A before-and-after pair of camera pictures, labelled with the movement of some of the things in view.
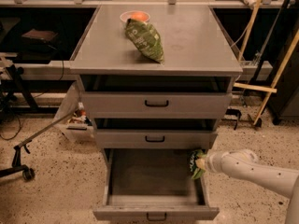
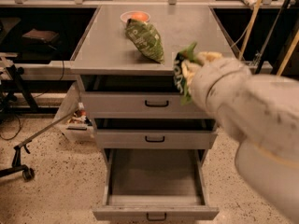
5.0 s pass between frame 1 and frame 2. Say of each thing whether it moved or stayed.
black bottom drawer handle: stayed
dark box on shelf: stayed
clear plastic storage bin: stayed
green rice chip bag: moved
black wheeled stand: stayed
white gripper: moved
